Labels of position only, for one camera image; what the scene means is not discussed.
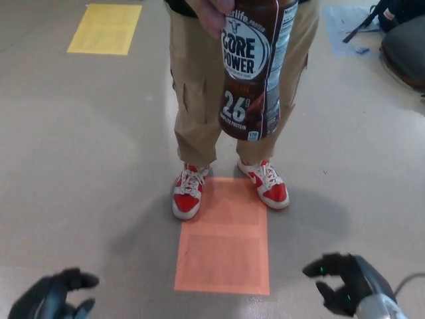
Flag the robot right black Dex3 hand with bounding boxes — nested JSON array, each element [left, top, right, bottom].
[[301, 253, 398, 316]]

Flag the person's bare hand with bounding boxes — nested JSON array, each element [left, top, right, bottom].
[[198, 0, 238, 40]]

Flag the robot left black Dex3 hand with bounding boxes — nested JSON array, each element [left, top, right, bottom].
[[8, 267, 100, 319]]

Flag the brown chocolate protein shake bottle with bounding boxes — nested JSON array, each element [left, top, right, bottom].
[[218, 0, 299, 142]]

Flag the person's black shirt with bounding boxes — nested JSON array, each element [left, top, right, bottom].
[[171, 0, 202, 14]]

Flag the person's left red white sneaker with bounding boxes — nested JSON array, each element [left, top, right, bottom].
[[237, 158, 290, 210]]

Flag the person's red white sneaker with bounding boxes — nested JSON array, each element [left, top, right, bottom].
[[171, 161, 210, 221], [237, 158, 290, 210]]

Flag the person's right red white sneaker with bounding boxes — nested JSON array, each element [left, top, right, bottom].
[[171, 161, 210, 221]]

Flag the khaki cargo trousers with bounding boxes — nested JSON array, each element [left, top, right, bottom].
[[168, 0, 321, 164]]

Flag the yellow paper sheet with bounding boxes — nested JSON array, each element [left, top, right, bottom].
[[66, 3, 143, 56]]

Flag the blue paper sheet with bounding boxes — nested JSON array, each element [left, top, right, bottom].
[[321, 5, 388, 57]]

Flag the orange paper sheet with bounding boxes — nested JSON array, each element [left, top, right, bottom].
[[173, 177, 272, 296]]

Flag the dark blue backpack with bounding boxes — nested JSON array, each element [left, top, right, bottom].
[[342, 0, 425, 43]]

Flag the grey round chair seat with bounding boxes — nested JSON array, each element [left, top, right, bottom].
[[379, 20, 425, 90]]

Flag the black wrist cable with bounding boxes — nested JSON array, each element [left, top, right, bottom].
[[394, 272, 425, 297]]

